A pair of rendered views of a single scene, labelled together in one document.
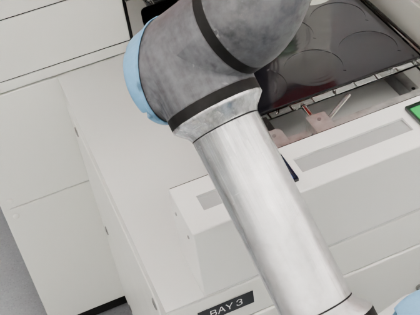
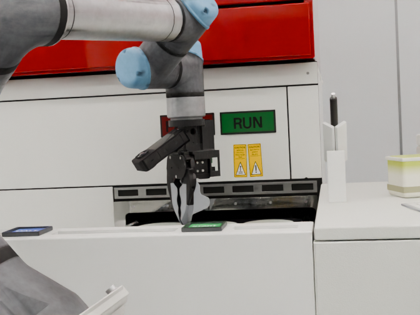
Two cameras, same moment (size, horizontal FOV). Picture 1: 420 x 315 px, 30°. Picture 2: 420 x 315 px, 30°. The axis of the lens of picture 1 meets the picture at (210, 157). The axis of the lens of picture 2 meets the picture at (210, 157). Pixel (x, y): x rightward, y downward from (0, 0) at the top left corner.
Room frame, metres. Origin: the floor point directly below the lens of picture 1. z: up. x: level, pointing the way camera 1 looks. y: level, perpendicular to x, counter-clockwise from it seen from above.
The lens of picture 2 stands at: (-0.13, -0.82, 1.12)
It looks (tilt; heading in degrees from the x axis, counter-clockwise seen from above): 3 degrees down; 26
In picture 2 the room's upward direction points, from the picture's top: 3 degrees counter-clockwise
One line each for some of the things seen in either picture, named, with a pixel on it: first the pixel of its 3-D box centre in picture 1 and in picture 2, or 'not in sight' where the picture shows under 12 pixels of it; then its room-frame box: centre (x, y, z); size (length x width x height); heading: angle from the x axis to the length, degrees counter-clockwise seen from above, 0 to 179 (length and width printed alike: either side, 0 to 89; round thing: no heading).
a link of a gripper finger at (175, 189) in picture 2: not in sight; (188, 203); (1.24, -0.10, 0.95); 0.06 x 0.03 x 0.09; 148
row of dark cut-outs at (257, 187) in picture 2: not in sight; (214, 189); (1.37, -0.09, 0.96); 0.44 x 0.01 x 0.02; 107
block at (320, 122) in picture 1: (327, 134); not in sight; (0.90, -0.19, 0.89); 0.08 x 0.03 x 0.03; 17
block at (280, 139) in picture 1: (281, 152); not in sight; (0.88, -0.11, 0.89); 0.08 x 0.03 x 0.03; 17
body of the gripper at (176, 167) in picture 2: not in sight; (191, 150); (1.23, -0.11, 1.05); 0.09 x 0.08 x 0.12; 148
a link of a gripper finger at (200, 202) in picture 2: not in sight; (196, 204); (1.22, -0.12, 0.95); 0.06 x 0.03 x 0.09; 148
